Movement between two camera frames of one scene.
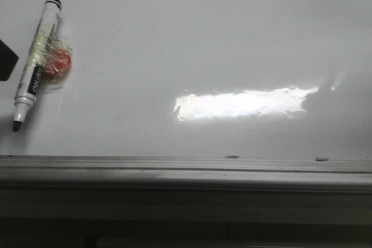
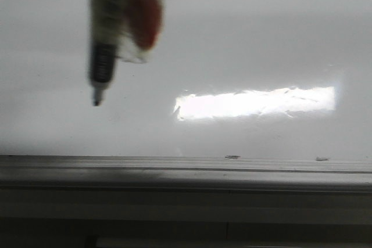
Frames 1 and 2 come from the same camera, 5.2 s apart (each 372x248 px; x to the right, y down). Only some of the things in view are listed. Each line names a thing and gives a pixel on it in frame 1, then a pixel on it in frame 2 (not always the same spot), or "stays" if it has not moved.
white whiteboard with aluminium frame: x=192 y=80 stays
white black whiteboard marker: x=25 y=99 → x=108 y=4
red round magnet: x=57 y=59 → x=143 y=10
